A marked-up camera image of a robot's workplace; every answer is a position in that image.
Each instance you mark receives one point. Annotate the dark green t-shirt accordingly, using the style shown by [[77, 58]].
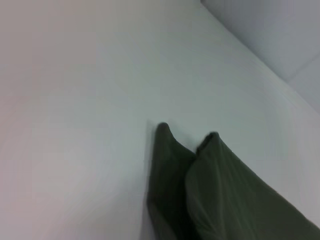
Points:
[[225, 195]]

